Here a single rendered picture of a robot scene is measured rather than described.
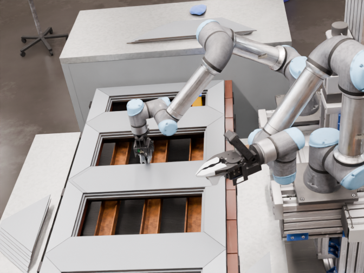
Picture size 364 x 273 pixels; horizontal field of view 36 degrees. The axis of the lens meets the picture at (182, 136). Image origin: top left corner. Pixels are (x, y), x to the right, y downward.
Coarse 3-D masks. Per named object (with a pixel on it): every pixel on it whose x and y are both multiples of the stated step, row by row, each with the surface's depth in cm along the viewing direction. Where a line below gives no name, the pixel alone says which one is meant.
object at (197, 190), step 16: (112, 96) 315; (128, 96) 314; (144, 96) 313; (160, 96) 312; (224, 112) 294; (192, 128) 284; (224, 128) 280; (96, 144) 282; (96, 160) 275; (96, 192) 253; (112, 192) 253; (128, 192) 252; (144, 192) 251; (160, 192) 250; (176, 192) 249; (192, 192) 249; (80, 208) 247; (80, 224) 242; (64, 272) 219; (80, 272) 219; (96, 272) 218; (112, 272) 217; (128, 272) 216; (144, 272) 215; (160, 272) 215; (176, 272) 214; (192, 272) 214
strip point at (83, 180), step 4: (92, 168) 266; (84, 172) 264; (88, 172) 264; (92, 172) 264; (80, 176) 263; (84, 176) 262; (88, 176) 262; (72, 180) 261; (76, 180) 260; (80, 180) 260; (84, 180) 260; (88, 180) 260; (80, 184) 258; (84, 184) 258; (88, 184) 257; (84, 188) 255
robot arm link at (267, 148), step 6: (264, 138) 173; (258, 144) 170; (264, 144) 169; (270, 144) 169; (264, 150) 168; (270, 150) 169; (264, 156) 169; (270, 156) 169; (276, 156) 170; (264, 162) 170
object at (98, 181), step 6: (96, 168) 266; (102, 168) 265; (108, 168) 265; (96, 174) 262; (102, 174) 262; (90, 180) 259; (96, 180) 259; (102, 180) 258; (90, 186) 256; (96, 186) 256; (102, 186) 255; (90, 192) 253
